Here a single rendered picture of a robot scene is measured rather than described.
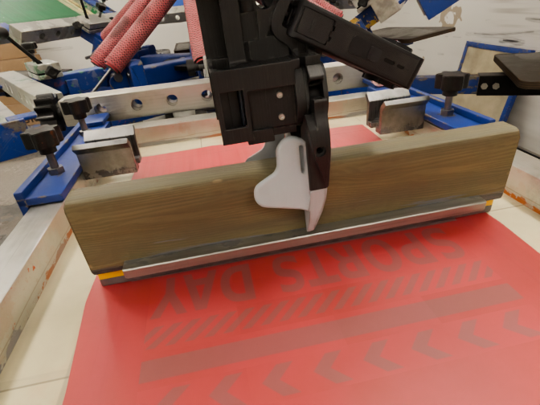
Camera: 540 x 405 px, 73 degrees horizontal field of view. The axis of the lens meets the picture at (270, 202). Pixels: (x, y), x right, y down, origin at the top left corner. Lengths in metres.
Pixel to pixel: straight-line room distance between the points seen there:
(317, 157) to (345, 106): 0.49
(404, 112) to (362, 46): 0.32
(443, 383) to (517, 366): 0.05
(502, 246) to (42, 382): 0.40
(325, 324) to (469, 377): 0.10
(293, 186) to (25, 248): 0.26
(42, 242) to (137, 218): 0.13
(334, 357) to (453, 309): 0.11
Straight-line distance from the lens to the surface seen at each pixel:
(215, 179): 0.31
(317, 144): 0.27
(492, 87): 1.26
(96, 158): 0.56
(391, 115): 0.60
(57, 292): 0.41
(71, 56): 4.88
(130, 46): 1.16
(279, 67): 0.27
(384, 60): 0.31
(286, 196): 0.30
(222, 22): 0.27
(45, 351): 0.36
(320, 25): 0.28
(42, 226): 0.45
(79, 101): 0.67
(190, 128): 0.71
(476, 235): 0.42
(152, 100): 0.78
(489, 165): 0.41
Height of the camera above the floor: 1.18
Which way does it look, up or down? 29 degrees down
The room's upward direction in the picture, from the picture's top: 6 degrees counter-clockwise
